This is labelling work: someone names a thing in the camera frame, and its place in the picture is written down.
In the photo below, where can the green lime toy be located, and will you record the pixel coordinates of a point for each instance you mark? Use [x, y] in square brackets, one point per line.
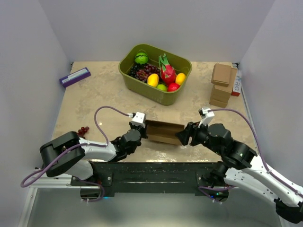
[162, 87]

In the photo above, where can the pink dragon fruit toy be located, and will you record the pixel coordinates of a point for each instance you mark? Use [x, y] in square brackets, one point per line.
[167, 72]

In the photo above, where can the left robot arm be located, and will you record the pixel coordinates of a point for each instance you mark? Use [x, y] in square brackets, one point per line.
[70, 154]

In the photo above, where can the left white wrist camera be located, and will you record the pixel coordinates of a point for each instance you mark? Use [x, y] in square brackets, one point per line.
[138, 119]

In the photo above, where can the brown cardboard paper box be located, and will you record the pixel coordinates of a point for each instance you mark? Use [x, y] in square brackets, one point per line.
[163, 132]

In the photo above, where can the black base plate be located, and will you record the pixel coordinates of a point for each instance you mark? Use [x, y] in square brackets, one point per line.
[196, 178]

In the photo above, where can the red apple toy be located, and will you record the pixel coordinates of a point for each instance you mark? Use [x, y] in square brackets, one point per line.
[173, 87]

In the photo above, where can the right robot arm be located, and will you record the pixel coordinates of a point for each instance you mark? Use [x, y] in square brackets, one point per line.
[240, 166]

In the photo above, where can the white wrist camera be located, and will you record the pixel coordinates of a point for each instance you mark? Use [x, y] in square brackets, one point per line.
[207, 115]
[138, 119]

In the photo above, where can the green watermelon toy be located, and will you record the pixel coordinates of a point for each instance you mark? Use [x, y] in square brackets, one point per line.
[141, 58]

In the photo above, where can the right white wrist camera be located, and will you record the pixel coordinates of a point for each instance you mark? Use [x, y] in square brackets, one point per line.
[207, 115]

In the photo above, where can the dark purple grape bunch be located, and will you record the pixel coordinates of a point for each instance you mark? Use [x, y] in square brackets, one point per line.
[134, 69]

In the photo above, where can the top folded cardboard box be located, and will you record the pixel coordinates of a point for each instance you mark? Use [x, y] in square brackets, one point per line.
[221, 75]

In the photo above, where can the stack of folded cardboard boxes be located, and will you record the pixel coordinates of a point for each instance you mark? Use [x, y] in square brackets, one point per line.
[220, 95]

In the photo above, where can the aluminium frame rail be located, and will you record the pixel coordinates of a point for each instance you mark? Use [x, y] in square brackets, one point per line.
[40, 179]

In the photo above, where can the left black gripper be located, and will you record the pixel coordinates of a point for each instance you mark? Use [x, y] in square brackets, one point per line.
[143, 129]

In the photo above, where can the yellow mango toy left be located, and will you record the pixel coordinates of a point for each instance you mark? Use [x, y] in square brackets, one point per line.
[153, 80]

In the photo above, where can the yellow mango toy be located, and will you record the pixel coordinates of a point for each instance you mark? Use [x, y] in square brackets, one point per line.
[180, 78]
[153, 80]

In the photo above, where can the olive green plastic bin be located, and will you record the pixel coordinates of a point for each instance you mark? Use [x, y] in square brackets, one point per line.
[181, 65]

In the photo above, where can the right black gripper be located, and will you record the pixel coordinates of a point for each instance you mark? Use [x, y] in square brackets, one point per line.
[193, 129]

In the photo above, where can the red grape bunch in bin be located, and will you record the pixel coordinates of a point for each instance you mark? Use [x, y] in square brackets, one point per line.
[146, 71]

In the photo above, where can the purple flat box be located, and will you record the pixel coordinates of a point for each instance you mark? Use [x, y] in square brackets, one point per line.
[75, 77]

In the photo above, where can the red grape bunch on table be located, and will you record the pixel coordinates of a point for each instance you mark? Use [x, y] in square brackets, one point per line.
[82, 131]

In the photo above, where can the yellow mango toy right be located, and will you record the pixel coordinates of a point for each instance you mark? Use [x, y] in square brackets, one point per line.
[180, 78]

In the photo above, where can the white red printed box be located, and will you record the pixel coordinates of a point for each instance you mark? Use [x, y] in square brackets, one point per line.
[236, 91]

